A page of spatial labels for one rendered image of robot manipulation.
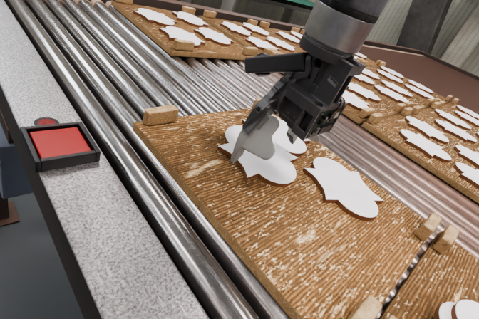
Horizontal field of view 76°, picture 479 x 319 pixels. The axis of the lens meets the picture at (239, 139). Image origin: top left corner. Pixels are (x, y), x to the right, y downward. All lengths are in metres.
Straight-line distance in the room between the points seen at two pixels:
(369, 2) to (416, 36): 5.30
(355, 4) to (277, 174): 0.26
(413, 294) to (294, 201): 0.19
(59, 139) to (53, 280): 1.00
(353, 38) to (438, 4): 5.29
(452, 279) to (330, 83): 0.33
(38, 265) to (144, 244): 1.12
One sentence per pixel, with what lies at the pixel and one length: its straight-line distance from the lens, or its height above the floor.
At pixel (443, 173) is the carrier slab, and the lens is 0.90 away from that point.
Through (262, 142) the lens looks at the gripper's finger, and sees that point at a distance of 0.43.
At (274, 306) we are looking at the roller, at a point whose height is 0.92.
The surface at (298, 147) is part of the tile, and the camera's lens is 0.60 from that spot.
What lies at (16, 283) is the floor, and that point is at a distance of 1.44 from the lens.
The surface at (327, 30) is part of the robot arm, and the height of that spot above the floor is 1.17.
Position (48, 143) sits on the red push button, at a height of 0.93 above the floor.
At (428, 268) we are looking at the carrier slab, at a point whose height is 0.94.
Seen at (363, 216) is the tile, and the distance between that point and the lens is 0.52.
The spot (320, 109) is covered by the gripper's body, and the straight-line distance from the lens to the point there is 0.39.
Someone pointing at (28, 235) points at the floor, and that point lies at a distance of 1.56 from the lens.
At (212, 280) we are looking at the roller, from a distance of 0.36.
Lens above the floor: 1.21
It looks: 30 degrees down
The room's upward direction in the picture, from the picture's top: 22 degrees clockwise
